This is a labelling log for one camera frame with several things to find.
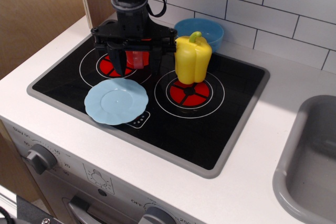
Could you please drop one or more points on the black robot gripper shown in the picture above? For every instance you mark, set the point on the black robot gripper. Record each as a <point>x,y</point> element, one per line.
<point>134,31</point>

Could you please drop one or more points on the orange plastic cup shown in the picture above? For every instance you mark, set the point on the orange plastic cup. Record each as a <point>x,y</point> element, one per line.
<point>137,59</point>

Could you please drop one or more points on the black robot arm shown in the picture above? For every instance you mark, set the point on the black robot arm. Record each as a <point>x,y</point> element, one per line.
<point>128,6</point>

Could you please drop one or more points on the light blue scalloped plate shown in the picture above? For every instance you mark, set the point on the light blue scalloped plate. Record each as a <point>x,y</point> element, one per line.
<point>116,101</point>

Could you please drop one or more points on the yellow toy bell pepper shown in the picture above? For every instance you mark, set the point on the yellow toy bell pepper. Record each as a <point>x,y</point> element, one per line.
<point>192,57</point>

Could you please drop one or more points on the blue plastic bowl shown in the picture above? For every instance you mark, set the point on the blue plastic bowl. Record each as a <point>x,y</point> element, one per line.
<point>211,31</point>

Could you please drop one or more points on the black toy stovetop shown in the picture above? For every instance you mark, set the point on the black toy stovetop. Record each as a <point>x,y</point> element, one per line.
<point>194,126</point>

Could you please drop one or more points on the wooden side panel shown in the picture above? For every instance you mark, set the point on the wooden side panel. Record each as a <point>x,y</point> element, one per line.
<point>28,25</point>

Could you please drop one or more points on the grey left oven knob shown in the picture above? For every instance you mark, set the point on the grey left oven knob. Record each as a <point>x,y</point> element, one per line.
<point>41,159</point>

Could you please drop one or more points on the grey oven knob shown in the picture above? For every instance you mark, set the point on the grey oven knob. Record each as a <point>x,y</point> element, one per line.
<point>41,159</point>
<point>156,216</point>

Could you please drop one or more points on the grey right oven knob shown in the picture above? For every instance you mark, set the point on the grey right oven knob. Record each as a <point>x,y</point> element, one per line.
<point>156,216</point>

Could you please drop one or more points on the grey toy sink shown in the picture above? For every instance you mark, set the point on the grey toy sink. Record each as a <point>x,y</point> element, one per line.
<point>304,180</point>

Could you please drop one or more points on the grey oven door handle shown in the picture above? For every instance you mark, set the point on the grey oven door handle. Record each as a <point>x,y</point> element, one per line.
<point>79,209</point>

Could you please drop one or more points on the black device with cable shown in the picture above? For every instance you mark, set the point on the black device with cable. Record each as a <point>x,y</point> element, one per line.
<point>18,210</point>

